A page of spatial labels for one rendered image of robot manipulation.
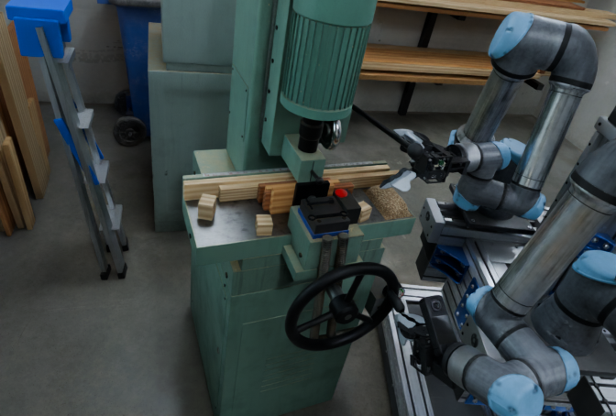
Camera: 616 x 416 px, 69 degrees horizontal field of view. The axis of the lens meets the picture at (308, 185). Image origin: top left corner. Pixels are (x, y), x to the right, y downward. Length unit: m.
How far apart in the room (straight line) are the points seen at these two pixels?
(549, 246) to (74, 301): 1.83
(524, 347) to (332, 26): 0.71
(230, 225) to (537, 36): 0.84
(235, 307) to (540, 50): 0.98
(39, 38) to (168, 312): 1.16
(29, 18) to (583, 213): 1.54
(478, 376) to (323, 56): 0.68
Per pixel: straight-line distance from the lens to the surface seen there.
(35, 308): 2.20
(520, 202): 1.28
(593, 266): 1.14
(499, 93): 1.30
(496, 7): 3.61
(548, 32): 1.21
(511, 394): 0.84
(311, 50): 0.98
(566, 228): 0.87
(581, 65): 1.23
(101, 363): 1.97
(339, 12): 0.95
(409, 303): 2.01
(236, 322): 1.28
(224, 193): 1.15
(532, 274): 0.90
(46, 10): 1.67
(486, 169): 1.22
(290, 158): 1.19
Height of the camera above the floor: 1.62
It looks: 34 degrees down
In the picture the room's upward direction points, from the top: 11 degrees clockwise
